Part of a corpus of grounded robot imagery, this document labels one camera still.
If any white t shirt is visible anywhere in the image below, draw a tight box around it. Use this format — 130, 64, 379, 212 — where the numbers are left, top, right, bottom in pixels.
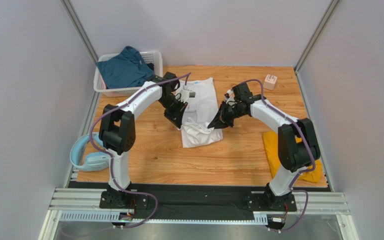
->
176, 77, 223, 148

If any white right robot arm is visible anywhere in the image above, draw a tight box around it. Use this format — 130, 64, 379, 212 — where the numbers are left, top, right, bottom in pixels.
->
208, 81, 321, 197

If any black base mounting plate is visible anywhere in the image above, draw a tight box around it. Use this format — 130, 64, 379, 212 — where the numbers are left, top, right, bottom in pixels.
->
68, 180, 298, 221

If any blue t shirt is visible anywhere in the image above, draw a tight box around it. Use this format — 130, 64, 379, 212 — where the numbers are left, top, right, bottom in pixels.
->
96, 46, 155, 89

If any small pink box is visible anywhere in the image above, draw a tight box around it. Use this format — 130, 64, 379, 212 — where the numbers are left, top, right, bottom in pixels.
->
263, 74, 278, 91

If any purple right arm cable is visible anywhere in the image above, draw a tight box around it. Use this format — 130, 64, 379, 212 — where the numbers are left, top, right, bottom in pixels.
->
235, 79, 318, 233

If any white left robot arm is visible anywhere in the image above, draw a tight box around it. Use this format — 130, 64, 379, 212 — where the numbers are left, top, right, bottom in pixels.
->
98, 72, 188, 195

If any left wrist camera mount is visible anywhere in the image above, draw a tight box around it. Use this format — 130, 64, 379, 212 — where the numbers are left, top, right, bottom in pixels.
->
177, 85, 196, 103

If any folded yellow t shirt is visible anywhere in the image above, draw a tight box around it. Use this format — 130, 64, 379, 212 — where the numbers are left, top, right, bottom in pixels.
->
262, 131, 323, 183

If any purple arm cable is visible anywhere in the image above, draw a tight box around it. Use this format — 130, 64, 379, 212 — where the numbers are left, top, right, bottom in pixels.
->
235, 79, 318, 233
88, 72, 192, 229

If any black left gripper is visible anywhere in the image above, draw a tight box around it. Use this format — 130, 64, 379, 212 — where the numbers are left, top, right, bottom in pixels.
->
158, 94, 188, 129

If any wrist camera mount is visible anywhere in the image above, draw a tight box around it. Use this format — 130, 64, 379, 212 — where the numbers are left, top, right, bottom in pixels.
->
177, 85, 196, 103
224, 89, 236, 106

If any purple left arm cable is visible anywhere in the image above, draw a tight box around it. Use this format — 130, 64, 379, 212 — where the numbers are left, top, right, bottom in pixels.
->
88, 72, 192, 229

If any aluminium frame rail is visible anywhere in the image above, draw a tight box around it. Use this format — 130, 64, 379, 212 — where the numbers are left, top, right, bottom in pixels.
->
39, 188, 359, 240

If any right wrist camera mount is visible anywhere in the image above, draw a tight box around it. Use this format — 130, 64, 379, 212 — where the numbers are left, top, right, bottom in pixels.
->
224, 89, 236, 106

